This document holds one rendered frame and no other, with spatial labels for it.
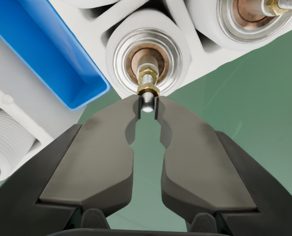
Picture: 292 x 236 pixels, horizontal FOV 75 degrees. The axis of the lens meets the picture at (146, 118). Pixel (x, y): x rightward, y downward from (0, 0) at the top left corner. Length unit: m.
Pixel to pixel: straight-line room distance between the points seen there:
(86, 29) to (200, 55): 0.16
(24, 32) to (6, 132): 0.20
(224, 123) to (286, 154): 0.26
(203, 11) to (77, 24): 0.16
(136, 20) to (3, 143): 0.28
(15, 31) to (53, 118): 0.17
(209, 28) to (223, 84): 0.32
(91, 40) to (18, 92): 0.18
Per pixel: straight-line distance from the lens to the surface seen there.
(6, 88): 0.40
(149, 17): 0.21
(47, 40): 0.50
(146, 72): 0.17
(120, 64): 0.21
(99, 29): 0.29
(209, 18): 0.22
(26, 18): 0.50
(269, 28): 0.24
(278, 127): 0.68
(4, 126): 0.40
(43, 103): 0.43
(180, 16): 0.28
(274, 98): 0.61
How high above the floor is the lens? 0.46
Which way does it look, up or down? 57 degrees down
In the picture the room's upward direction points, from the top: 179 degrees counter-clockwise
